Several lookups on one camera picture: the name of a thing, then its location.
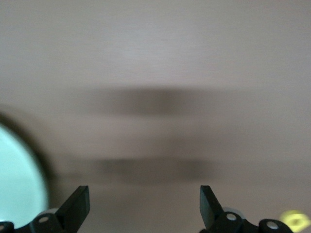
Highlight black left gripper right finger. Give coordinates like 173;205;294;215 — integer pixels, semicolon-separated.
199;185;292;233

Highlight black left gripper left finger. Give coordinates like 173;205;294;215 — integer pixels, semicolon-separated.
0;186;90;233

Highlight pale green round plate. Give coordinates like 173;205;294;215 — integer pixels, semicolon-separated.
0;121;51;223

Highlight yellow foam letter p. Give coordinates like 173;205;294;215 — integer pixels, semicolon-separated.
279;210;311;233

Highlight brown table cover sheet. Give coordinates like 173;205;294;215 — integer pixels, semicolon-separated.
0;0;311;233

